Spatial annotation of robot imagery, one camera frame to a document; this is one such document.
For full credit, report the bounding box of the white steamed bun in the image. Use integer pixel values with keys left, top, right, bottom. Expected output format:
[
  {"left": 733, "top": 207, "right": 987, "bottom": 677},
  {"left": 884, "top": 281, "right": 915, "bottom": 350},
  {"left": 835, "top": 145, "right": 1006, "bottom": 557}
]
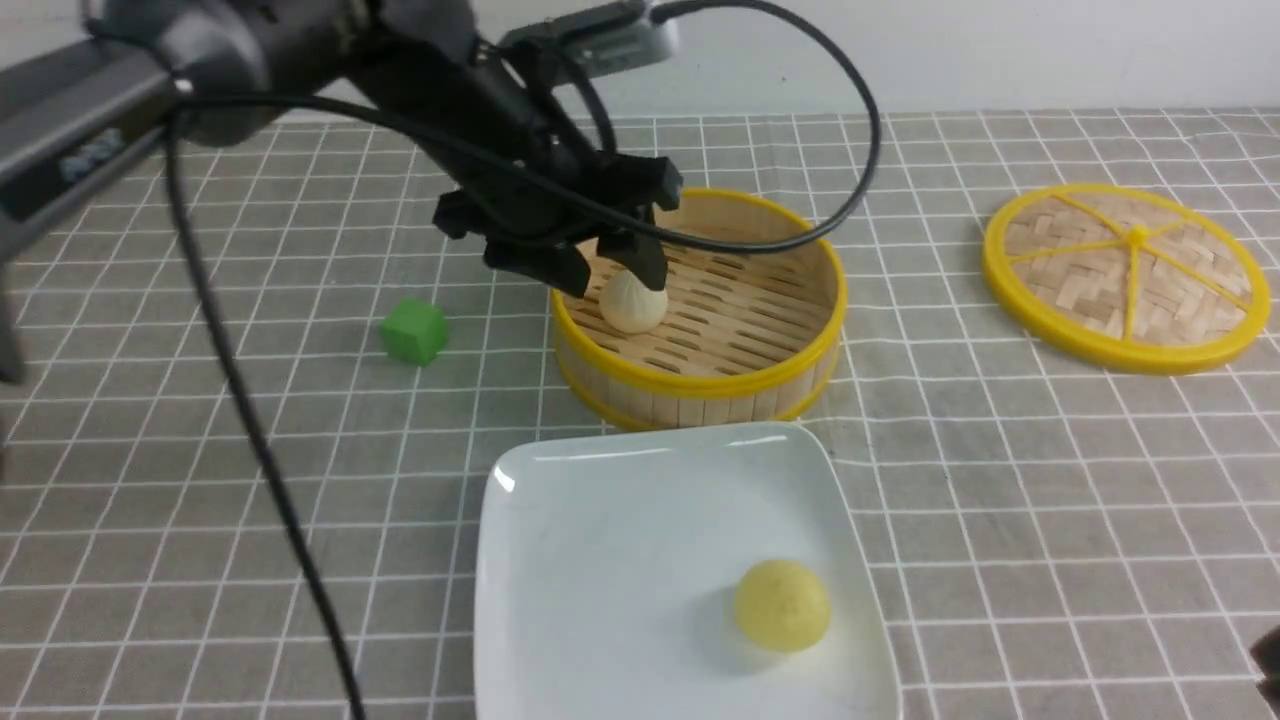
[{"left": 598, "top": 269, "right": 669, "bottom": 334}]

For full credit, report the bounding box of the grey checked tablecloth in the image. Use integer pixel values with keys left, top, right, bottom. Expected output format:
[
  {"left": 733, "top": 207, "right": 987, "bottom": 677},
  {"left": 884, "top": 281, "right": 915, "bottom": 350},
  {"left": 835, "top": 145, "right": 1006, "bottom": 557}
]
[{"left": 1, "top": 108, "right": 1279, "bottom": 719}]

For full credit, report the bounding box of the green cube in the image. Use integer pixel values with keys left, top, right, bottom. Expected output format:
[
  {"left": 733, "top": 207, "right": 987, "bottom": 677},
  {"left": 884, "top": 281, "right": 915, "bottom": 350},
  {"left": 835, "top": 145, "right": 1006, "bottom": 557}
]
[{"left": 379, "top": 299, "right": 451, "bottom": 366}]

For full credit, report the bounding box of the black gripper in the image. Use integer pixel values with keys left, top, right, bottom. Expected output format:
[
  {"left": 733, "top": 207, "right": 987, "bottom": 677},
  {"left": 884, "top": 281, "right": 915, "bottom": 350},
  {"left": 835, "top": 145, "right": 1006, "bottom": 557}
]
[{"left": 347, "top": 1, "right": 682, "bottom": 299}]

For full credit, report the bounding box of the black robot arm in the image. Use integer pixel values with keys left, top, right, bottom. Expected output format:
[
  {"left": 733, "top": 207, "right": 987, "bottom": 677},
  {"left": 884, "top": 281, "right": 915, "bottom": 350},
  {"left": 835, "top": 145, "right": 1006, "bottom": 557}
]
[{"left": 3, "top": 1, "right": 682, "bottom": 296}]

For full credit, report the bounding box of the white square plate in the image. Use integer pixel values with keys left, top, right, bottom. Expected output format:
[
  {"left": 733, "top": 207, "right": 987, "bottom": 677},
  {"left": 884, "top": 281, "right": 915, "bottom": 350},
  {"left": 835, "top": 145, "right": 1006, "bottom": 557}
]
[{"left": 474, "top": 421, "right": 904, "bottom": 719}]

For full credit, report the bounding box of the woven bamboo steamer lid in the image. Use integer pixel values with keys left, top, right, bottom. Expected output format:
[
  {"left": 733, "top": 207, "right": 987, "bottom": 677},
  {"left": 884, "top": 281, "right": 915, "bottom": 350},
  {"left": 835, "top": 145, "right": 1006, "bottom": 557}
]
[{"left": 982, "top": 184, "right": 1271, "bottom": 375}]

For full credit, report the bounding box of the bamboo steamer basket yellow rim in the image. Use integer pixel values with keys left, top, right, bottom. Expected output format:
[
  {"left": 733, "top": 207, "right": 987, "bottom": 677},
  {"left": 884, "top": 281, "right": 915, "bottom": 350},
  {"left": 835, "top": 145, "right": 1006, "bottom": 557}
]
[{"left": 550, "top": 238, "right": 849, "bottom": 430}]

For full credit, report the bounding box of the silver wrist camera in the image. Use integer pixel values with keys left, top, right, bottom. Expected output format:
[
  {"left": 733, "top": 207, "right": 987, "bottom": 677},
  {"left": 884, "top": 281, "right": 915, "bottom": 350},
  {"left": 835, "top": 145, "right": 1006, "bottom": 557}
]
[{"left": 499, "top": 1, "right": 680, "bottom": 78}]

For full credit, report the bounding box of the yellow steamed bun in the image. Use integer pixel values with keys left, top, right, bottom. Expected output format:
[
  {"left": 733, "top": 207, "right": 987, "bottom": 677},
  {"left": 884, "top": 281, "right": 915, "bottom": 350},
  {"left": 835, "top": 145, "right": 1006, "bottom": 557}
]
[{"left": 733, "top": 559, "right": 832, "bottom": 653}]

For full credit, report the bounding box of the black cable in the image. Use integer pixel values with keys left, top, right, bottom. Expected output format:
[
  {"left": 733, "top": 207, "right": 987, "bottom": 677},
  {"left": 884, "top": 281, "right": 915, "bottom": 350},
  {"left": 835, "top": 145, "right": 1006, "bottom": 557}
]
[{"left": 165, "top": 0, "right": 882, "bottom": 720}]

